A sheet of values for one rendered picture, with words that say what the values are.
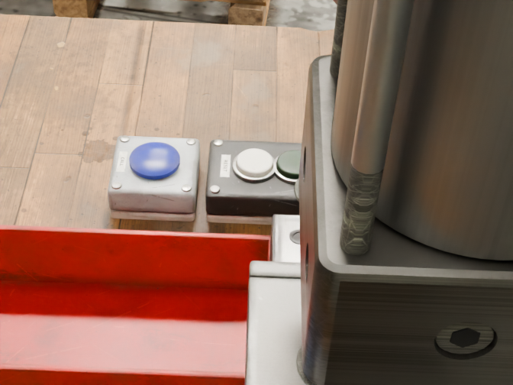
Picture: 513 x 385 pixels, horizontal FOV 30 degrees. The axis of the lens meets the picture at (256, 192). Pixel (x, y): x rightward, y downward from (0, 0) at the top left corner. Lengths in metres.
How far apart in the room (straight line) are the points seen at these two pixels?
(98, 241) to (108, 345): 0.07
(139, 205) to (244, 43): 0.25
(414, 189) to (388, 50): 0.05
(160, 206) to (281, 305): 0.41
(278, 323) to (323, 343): 0.09
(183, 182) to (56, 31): 0.27
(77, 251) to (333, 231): 0.46
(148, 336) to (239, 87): 0.29
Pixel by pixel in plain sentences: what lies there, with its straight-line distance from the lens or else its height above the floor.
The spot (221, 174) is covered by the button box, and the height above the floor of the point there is 0.93.
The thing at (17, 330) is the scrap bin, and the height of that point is 0.91.
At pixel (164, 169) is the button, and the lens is 0.75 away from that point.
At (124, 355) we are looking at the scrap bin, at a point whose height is 0.91.
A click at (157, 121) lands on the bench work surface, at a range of 0.85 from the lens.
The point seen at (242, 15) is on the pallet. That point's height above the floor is 0.08.
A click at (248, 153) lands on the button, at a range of 0.76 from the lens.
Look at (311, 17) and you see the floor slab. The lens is 2.59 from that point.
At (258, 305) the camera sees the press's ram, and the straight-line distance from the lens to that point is 0.34.
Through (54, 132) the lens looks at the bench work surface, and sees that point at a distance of 0.85.
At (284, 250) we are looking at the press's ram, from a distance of 0.42.
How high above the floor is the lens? 1.45
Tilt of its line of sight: 45 degrees down
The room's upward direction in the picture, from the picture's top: 3 degrees clockwise
